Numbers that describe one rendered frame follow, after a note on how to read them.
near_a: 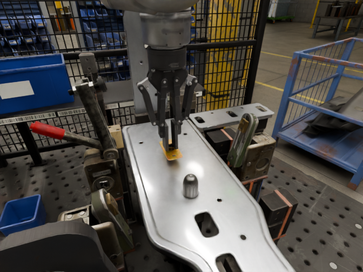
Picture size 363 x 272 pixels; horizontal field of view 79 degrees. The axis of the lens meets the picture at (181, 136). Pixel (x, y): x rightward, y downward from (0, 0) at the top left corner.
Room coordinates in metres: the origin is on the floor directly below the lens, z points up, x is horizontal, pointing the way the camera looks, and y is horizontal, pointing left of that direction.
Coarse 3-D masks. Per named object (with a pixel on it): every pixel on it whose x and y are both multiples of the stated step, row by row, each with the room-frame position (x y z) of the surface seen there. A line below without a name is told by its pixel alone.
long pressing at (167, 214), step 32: (128, 128) 0.57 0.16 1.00; (192, 128) 0.57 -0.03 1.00; (128, 160) 0.42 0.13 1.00; (160, 160) 0.42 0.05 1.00; (192, 160) 0.42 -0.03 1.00; (160, 192) 0.32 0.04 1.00; (224, 192) 0.32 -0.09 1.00; (160, 224) 0.24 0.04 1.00; (192, 224) 0.24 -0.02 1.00; (224, 224) 0.24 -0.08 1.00; (256, 224) 0.24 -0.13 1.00; (192, 256) 0.18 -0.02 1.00; (256, 256) 0.19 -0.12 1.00
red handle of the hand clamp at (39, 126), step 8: (32, 128) 0.34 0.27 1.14; (40, 128) 0.34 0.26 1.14; (48, 128) 0.35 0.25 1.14; (56, 128) 0.36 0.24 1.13; (48, 136) 0.34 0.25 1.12; (56, 136) 0.35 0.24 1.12; (64, 136) 0.35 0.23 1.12; (72, 136) 0.36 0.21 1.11; (80, 136) 0.37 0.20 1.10; (80, 144) 0.36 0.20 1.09; (88, 144) 0.37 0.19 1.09; (96, 144) 0.37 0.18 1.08
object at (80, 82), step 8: (80, 80) 0.38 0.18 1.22; (88, 80) 0.39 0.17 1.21; (104, 80) 0.40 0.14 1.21; (72, 88) 0.37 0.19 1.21; (80, 88) 0.36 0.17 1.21; (88, 88) 0.37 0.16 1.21; (96, 88) 0.38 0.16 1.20; (104, 88) 0.38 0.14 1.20; (80, 96) 0.36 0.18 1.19; (88, 96) 0.36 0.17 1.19; (88, 104) 0.36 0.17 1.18; (96, 104) 0.37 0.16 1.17; (88, 112) 0.36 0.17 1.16; (96, 112) 0.37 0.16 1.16; (96, 120) 0.37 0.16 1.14; (104, 120) 0.40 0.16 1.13; (96, 128) 0.37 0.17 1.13; (104, 128) 0.37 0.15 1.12; (104, 136) 0.37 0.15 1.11; (104, 144) 0.37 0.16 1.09; (112, 144) 0.37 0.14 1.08
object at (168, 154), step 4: (160, 144) 0.46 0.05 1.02; (172, 144) 0.45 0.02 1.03; (172, 148) 0.44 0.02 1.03; (164, 152) 0.43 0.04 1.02; (168, 152) 0.43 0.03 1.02; (172, 152) 0.43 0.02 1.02; (176, 152) 0.43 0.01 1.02; (180, 152) 0.43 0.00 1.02; (168, 156) 0.41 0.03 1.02; (172, 156) 0.41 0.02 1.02; (176, 156) 0.41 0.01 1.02; (180, 156) 0.41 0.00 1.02
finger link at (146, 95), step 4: (136, 84) 0.43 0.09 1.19; (140, 84) 0.42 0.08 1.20; (140, 88) 0.41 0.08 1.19; (144, 88) 0.41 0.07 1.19; (144, 92) 0.41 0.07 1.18; (148, 92) 0.42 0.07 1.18; (144, 96) 0.41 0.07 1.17; (148, 96) 0.42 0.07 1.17; (144, 100) 0.42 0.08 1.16; (148, 100) 0.42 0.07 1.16; (148, 104) 0.41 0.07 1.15; (148, 108) 0.41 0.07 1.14; (152, 108) 0.42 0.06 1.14; (148, 112) 0.42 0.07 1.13; (152, 112) 0.42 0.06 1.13; (152, 116) 0.42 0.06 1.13; (152, 120) 0.42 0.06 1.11; (156, 120) 0.42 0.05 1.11; (152, 124) 0.42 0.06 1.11; (156, 124) 0.42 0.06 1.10
